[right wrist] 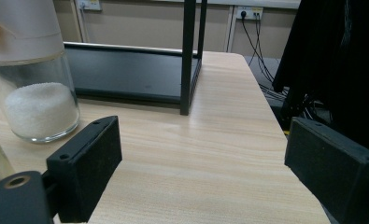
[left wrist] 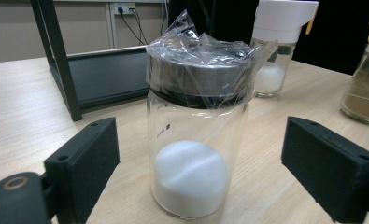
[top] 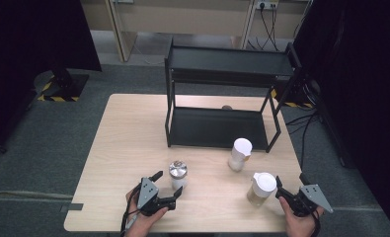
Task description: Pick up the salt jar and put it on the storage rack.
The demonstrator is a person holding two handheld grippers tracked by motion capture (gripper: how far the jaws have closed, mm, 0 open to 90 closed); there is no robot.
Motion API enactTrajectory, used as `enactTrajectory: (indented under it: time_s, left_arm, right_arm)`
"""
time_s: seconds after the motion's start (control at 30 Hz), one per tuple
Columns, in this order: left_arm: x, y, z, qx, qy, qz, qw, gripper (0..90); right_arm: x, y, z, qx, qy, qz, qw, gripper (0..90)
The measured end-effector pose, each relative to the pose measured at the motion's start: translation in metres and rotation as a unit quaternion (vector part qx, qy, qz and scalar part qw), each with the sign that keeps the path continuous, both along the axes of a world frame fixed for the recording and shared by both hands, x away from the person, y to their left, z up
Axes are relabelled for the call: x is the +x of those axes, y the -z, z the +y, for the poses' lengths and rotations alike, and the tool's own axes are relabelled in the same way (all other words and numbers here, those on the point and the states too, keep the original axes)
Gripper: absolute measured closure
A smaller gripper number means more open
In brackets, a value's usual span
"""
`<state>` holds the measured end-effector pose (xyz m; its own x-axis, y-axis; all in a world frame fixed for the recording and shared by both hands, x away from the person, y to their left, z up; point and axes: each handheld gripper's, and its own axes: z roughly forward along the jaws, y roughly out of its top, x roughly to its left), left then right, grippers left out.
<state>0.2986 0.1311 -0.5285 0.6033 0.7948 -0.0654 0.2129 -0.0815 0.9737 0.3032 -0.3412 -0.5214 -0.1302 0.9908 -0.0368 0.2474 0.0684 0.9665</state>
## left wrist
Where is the white wall socket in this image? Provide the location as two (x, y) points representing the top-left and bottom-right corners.
(112, 2), (137, 16)

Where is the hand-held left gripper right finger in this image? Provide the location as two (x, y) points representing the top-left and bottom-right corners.
(280, 116), (369, 224)

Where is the glass jar with metal lid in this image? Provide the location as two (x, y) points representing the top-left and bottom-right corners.
(145, 8), (279, 220)

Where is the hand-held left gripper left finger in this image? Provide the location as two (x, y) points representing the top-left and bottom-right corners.
(43, 117), (121, 224)

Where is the black power cable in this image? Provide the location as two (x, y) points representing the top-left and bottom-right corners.
(129, 7), (149, 46)
(118, 7), (145, 46)

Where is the white-lidded jar of white powder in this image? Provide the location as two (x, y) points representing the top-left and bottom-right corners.
(251, 0), (320, 99)

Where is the black metal shelf rack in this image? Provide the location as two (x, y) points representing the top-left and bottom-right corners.
(29, 0), (150, 122)

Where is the white round object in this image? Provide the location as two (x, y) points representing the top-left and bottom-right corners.
(340, 8), (369, 126)

